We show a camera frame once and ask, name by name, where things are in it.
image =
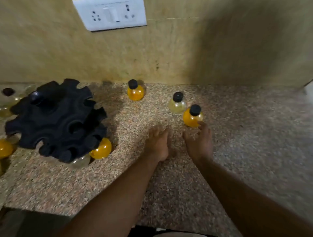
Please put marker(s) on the person's left forearm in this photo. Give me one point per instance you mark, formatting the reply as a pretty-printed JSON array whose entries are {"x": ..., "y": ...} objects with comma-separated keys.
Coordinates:
[{"x": 117, "y": 202}]

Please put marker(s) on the wide white switchboard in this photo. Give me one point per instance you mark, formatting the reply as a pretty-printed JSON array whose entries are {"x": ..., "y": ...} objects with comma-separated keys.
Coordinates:
[{"x": 137, "y": 14}]

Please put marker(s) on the person's right hand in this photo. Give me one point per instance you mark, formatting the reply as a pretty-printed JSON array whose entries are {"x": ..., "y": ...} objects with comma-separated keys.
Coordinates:
[{"x": 200, "y": 146}]

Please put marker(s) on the person's right forearm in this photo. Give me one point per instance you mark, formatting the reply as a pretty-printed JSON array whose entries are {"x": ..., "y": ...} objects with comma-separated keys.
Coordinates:
[{"x": 256, "y": 202}]

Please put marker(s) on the orange liquid small bottle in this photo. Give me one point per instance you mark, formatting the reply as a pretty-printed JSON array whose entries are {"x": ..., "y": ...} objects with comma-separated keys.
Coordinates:
[
  {"x": 190, "y": 119},
  {"x": 6, "y": 149},
  {"x": 135, "y": 95},
  {"x": 102, "y": 149}
]

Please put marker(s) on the person's black trousers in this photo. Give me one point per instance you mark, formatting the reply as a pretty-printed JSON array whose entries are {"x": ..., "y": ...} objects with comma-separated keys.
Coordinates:
[{"x": 143, "y": 233}]

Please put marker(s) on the cluster of small capped bottles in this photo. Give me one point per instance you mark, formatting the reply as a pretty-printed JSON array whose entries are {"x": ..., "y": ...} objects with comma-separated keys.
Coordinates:
[{"x": 8, "y": 92}]

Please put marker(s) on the person's left hand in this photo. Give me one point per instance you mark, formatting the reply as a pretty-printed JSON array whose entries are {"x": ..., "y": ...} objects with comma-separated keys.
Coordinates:
[{"x": 157, "y": 144}]

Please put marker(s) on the yellow liquid small bottle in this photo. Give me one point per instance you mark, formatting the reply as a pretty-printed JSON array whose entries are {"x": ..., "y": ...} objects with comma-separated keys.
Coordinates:
[{"x": 176, "y": 107}]

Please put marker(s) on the black rotating bottle rack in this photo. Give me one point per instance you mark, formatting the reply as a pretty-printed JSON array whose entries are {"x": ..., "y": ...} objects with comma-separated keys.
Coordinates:
[{"x": 56, "y": 117}]

